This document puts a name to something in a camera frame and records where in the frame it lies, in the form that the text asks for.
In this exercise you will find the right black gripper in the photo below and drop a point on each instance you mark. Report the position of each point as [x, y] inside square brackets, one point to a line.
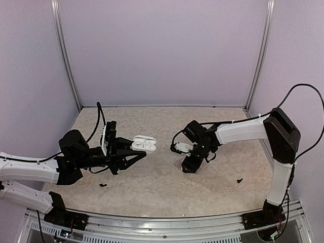
[192, 166]

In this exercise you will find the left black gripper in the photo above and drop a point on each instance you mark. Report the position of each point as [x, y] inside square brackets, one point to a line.
[117, 154]

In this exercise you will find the white earbud charging case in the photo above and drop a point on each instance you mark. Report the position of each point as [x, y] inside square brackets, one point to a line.
[139, 144]

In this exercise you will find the white earbud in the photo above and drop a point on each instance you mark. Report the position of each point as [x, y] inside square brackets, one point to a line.
[149, 141]

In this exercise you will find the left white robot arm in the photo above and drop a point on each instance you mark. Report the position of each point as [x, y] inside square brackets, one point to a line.
[65, 169]

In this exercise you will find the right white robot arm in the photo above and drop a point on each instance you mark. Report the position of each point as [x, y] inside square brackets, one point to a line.
[281, 133]

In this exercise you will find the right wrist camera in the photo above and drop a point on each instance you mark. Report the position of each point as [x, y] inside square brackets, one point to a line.
[181, 148]

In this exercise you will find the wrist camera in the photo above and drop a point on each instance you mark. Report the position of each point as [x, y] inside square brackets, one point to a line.
[181, 148]
[108, 136]

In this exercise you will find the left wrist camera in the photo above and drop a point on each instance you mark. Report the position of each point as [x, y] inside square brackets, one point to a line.
[108, 136]

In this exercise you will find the front aluminium rail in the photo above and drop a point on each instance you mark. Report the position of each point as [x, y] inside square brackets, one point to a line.
[111, 228]

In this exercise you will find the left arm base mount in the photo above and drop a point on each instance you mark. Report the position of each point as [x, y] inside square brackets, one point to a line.
[68, 219]

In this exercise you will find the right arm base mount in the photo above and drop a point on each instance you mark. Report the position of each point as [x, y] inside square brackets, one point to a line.
[261, 218]

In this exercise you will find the left aluminium frame post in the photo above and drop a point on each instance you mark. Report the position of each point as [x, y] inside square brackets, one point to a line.
[64, 53]

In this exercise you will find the aluminium frame post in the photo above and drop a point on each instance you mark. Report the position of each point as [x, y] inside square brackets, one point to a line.
[261, 55]
[64, 53]

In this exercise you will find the right aluminium frame post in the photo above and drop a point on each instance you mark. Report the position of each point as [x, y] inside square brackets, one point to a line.
[261, 55]

